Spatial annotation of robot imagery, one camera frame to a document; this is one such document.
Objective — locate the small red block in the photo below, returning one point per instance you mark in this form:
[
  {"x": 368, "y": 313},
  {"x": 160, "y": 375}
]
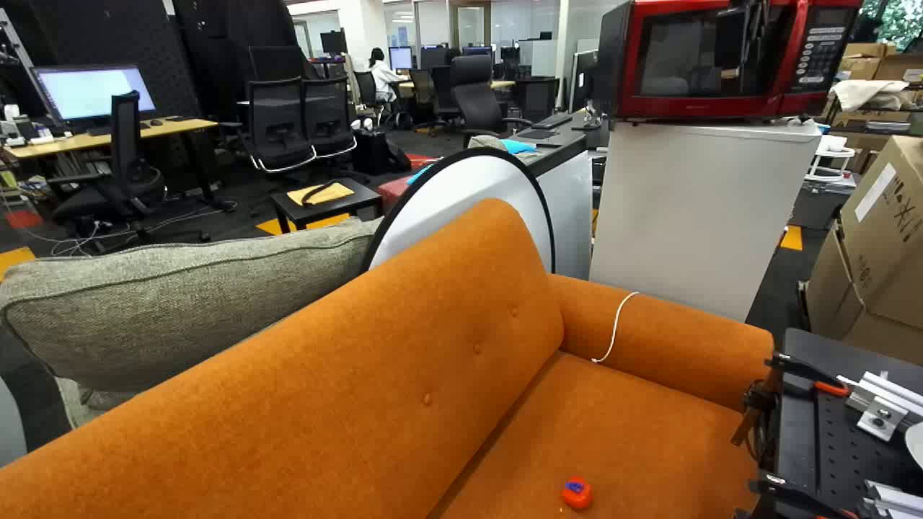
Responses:
[{"x": 574, "y": 493}]

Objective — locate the large cardboard box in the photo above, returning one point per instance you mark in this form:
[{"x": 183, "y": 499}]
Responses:
[{"x": 879, "y": 260}]

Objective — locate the small cardboard box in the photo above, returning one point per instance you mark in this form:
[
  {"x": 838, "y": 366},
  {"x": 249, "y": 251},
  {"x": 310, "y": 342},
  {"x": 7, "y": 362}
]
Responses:
[{"x": 865, "y": 62}]

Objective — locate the white counter black top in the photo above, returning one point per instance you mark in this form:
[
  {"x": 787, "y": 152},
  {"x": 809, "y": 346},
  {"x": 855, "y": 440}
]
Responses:
[{"x": 572, "y": 203}]

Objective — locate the blue flat item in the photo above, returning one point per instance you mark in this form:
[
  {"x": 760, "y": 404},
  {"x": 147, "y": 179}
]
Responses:
[{"x": 516, "y": 149}]

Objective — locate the small black side table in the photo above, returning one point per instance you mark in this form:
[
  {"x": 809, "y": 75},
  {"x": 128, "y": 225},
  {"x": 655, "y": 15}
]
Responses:
[{"x": 326, "y": 215}]

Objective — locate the orange fabric sofa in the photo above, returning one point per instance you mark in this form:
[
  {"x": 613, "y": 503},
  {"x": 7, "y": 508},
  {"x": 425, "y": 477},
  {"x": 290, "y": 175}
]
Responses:
[{"x": 383, "y": 385}]

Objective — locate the yellow notepad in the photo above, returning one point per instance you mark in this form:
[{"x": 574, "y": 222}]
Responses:
[{"x": 321, "y": 193}]

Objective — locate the black padded office chair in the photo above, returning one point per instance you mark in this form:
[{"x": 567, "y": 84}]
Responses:
[{"x": 477, "y": 95}]

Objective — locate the low black office chair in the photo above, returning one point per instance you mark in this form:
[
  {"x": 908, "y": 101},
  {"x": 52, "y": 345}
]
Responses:
[{"x": 536, "y": 95}]

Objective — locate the black mesh office chair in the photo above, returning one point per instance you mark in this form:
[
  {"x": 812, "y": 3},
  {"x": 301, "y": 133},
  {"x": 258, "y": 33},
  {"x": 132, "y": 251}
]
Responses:
[
  {"x": 274, "y": 120},
  {"x": 330, "y": 113}
]

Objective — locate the seated person white shirt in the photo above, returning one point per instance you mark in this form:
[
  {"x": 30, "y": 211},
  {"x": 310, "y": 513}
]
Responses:
[{"x": 382, "y": 75}]

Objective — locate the small computer monitor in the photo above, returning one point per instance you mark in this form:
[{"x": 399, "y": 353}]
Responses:
[{"x": 402, "y": 59}]

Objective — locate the white cabinet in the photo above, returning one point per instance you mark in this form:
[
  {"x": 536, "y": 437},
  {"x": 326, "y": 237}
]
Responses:
[{"x": 692, "y": 211}]

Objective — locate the grey fabric cushion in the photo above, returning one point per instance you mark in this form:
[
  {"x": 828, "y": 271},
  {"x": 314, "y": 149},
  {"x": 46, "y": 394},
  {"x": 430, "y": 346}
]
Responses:
[{"x": 174, "y": 299}]

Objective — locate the red microwave oven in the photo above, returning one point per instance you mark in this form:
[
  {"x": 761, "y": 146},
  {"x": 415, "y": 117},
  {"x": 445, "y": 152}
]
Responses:
[{"x": 709, "y": 59}]

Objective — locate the black tall-back office chair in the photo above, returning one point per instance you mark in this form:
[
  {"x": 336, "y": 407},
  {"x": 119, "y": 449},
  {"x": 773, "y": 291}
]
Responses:
[{"x": 125, "y": 133}]

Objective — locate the wooden office desk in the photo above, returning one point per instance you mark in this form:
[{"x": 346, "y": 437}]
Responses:
[{"x": 96, "y": 137}]

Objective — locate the black mounting table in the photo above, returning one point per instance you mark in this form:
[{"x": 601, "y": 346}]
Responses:
[{"x": 817, "y": 450}]

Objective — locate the large computer monitor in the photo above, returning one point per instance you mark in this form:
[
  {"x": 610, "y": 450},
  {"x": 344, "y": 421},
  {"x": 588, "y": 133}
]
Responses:
[{"x": 89, "y": 91}]

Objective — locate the crumpled white paper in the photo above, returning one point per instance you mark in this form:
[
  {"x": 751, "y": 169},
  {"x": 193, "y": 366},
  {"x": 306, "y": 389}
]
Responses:
[{"x": 865, "y": 91}]

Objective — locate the green patterned fabric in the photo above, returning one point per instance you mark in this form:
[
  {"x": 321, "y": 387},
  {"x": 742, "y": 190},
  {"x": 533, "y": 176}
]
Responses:
[{"x": 898, "y": 17}]

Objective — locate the silver metal bracket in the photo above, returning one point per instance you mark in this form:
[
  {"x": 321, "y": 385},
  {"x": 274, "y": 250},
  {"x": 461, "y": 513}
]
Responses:
[{"x": 879, "y": 414}]

